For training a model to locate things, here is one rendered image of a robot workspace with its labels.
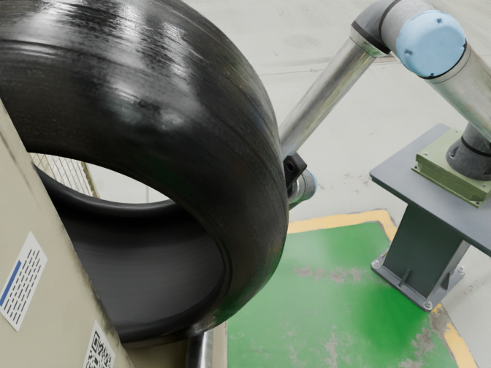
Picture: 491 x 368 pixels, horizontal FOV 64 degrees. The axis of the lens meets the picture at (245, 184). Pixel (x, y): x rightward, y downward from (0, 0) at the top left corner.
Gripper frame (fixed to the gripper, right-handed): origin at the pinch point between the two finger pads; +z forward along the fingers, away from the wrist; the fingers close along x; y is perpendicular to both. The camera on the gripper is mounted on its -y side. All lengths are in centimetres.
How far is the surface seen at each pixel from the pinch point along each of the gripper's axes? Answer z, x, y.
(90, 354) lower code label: 46.8, -15.5, 1.3
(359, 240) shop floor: -131, -21, 27
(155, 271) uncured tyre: 9.2, -1.9, 23.6
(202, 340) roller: 14.4, -18.4, 18.8
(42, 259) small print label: 53, -11, -8
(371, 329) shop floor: -98, -52, 39
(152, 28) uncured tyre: 37.7, 7.0, -18.4
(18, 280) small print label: 56, -12, -9
